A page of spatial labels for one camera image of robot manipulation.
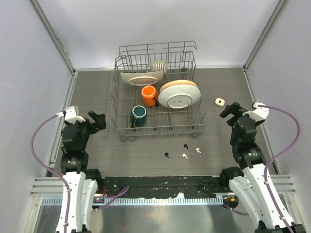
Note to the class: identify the grey wire dish rack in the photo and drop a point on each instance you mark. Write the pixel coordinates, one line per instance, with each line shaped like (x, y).
(161, 120)

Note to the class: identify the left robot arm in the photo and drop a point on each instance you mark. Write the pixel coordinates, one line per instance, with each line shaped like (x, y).
(80, 183)

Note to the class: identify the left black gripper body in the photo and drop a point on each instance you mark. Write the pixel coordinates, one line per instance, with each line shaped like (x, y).
(85, 128)

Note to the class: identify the white plate with foot ring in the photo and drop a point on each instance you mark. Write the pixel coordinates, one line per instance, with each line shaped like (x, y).
(179, 96)

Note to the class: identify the striped grey white cup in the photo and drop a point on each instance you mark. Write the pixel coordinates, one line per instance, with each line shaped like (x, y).
(159, 65)

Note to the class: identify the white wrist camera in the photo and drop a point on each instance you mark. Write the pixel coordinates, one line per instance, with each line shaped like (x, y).
(71, 113)
(259, 113)

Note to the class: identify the cream oval dish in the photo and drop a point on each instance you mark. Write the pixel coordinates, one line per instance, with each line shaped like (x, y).
(142, 79)

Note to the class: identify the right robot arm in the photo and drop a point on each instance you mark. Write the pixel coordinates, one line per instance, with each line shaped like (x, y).
(251, 181)

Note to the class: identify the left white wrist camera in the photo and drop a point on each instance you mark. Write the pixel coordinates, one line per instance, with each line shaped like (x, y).
(71, 113)

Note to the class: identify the dark green ceramic mug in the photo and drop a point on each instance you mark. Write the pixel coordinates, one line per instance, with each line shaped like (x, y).
(138, 116)

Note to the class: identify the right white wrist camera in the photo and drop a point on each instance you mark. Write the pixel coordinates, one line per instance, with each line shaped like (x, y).
(259, 113)

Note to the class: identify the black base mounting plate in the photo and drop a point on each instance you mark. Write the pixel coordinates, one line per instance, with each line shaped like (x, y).
(164, 187)

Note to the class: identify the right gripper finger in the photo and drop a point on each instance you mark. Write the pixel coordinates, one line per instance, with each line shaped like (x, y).
(235, 108)
(229, 109)

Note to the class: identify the cream square earbud case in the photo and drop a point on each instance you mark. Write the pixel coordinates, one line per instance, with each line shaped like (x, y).
(219, 102)

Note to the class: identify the white perforated cable rail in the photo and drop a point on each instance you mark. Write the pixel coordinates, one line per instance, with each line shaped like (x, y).
(179, 200)

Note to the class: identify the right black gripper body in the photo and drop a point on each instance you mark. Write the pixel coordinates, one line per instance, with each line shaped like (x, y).
(232, 121)

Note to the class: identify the beige ceramic plate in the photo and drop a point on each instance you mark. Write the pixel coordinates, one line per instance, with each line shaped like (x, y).
(178, 82)

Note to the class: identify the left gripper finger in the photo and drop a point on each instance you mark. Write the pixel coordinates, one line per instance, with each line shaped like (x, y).
(99, 124)
(96, 117)

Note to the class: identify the orange ceramic mug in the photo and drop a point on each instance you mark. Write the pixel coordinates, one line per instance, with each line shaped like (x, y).
(150, 96)

